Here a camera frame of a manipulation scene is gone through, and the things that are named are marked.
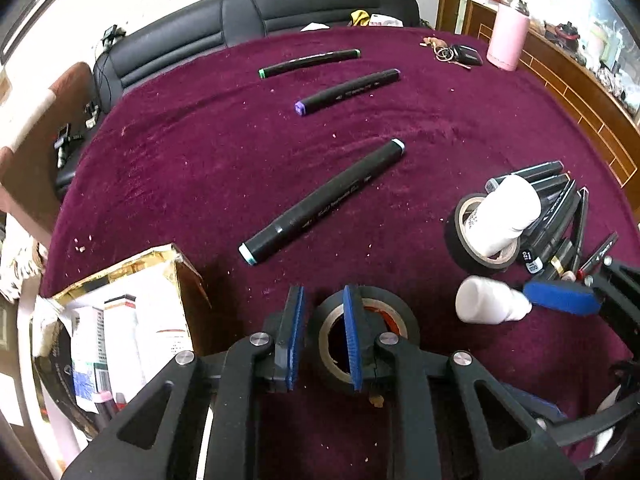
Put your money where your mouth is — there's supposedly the black marker teal cap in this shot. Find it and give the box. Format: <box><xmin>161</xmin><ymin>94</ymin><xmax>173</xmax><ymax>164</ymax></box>
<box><xmin>238</xmin><ymin>138</ymin><xmax>406</xmax><ymax>266</ymax></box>

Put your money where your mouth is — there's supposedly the black marker green cap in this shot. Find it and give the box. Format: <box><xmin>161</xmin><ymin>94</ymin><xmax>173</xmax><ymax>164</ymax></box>
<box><xmin>258</xmin><ymin>49</ymin><xmax>361</xmax><ymax>79</ymax></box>

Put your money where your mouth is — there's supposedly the black marker white cap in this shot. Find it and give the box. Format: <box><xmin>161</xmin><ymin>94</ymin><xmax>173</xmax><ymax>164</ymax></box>
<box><xmin>521</xmin><ymin>180</ymin><xmax>580</xmax><ymax>275</ymax></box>

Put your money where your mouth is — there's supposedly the pink thermos bottle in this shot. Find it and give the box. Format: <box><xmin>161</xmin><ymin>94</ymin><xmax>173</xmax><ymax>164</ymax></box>
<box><xmin>486</xmin><ymin>3</ymin><xmax>530</xmax><ymax>72</ymax></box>

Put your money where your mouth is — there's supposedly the black marker grey cap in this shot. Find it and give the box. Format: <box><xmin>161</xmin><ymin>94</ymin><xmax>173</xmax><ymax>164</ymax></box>
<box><xmin>485</xmin><ymin>160</ymin><xmax>564</xmax><ymax>193</ymax></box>

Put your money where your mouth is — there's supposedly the gold white tray box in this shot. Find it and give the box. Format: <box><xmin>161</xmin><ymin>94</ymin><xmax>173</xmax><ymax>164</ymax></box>
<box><xmin>30</xmin><ymin>244</ymin><xmax>212</xmax><ymax>466</ymax></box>

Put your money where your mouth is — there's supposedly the grey red 502 glue box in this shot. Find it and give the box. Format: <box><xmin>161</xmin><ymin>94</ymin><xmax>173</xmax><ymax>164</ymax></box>
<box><xmin>103</xmin><ymin>295</ymin><xmax>139</xmax><ymax>403</ymax></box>

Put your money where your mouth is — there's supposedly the black leather sofa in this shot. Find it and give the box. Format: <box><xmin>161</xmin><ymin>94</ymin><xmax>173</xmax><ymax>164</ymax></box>
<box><xmin>92</xmin><ymin>0</ymin><xmax>421</xmax><ymax>114</ymax></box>

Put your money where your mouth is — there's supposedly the brown armchair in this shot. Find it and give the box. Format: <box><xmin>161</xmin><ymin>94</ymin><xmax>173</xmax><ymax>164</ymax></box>
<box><xmin>1</xmin><ymin>62</ymin><xmax>93</xmax><ymax>246</ymax></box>

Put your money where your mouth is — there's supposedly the black marker purple cap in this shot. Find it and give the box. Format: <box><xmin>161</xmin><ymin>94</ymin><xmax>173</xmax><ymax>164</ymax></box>
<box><xmin>294</xmin><ymin>68</ymin><xmax>400</xmax><ymax>116</ymax></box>

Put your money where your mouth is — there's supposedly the black marker red cap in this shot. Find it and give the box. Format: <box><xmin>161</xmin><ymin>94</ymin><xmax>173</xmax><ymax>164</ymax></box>
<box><xmin>576</xmin><ymin>232</ymin><xmax>618</xmax><ymax>281</ymax></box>

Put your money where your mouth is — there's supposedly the wooden headboard shelf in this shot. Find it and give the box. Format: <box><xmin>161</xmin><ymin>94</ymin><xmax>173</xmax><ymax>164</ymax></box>
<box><xmin>436</xmin><ymin>0</ymin><xmax>639</xmax><ymax>204</ymax></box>

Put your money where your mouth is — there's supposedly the blue white medicine box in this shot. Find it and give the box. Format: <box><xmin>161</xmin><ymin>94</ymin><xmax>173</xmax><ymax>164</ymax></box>
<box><xmin>70</xmin><ymin>307</ymin><xmax>112</xmax><ymax>413</ymax></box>

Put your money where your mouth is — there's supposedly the black tape roll red core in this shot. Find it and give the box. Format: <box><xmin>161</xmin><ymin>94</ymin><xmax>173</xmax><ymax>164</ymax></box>
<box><xmin>306</xmin><ymin>285</ymin><xmax>420</xmax><ymax>391</ymax></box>

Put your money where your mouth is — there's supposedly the white pill bottle green label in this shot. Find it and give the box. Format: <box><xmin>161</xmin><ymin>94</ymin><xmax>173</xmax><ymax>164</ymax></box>
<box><xmin>464</xmin><ymin>174</ymin><xmax>541</xmax><ymax>257</ymax></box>

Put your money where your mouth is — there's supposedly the small white dropper bottle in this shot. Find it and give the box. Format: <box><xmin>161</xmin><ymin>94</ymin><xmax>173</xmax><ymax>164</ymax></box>
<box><xmin>454</xmin><ymin>276</ymin><xmax>533</xmax><ymax>325</ymax></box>

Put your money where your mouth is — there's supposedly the yellow object on sofa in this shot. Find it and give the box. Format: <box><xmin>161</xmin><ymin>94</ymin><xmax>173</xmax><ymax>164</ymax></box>
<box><xmin>349</xmin><ymin>9</ymin><xmax>371</xmax><ymax>27</ymax></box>

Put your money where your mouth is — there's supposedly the white gloved right hand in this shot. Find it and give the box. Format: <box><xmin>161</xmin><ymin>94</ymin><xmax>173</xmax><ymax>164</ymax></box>
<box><xmin>589</xmin><ymin>383</ymin><xmax>626</xmax><ymax>458</ymax></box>

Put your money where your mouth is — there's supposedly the black snack packet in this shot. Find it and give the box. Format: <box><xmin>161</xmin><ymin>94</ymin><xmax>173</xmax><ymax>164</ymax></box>
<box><xmin>32</xmin><ymin>318</ymin><xmax>99</xmax><ymax>440</ymax></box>

